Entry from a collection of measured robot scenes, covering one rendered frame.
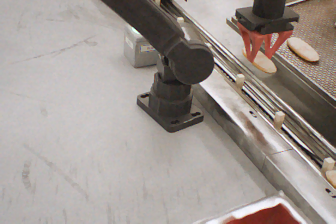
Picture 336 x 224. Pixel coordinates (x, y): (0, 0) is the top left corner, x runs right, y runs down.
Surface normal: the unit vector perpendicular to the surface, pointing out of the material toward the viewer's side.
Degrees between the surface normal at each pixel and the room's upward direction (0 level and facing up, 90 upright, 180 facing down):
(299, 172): 0
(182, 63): 90
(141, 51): 90
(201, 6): 0
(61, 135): 0
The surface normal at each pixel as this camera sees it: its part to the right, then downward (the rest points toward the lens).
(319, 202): 0.08, -0.83
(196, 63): 0.23, 0.55
